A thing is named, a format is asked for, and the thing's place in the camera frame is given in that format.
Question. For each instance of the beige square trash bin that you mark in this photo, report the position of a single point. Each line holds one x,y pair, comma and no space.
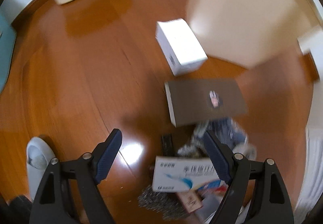
248,32

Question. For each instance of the small white carton box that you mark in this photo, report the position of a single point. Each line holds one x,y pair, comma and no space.
180,46

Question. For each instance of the teal storage box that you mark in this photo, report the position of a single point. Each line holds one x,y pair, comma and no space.
7,42

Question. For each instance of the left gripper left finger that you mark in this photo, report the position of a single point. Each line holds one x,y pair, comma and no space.
53,202

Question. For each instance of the dark blue packet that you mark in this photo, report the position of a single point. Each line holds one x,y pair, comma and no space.
227,131

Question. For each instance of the brown box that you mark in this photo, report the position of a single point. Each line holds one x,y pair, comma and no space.
198,100

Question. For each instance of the left black trouser leg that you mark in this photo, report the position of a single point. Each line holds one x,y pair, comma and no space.
21,208

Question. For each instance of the red white patterned box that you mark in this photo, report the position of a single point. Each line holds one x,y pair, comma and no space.
189,200

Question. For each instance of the left white slipper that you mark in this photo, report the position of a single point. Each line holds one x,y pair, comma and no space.
38,156

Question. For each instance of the grey steel wool scrubber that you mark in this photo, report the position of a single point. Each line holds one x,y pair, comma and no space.
166,203

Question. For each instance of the red plastic packet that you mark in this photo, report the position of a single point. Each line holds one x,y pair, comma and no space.
214,188

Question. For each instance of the blue white medicine box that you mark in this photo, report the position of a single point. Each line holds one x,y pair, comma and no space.
173,174

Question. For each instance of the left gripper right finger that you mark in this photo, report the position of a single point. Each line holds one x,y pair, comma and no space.
270,202

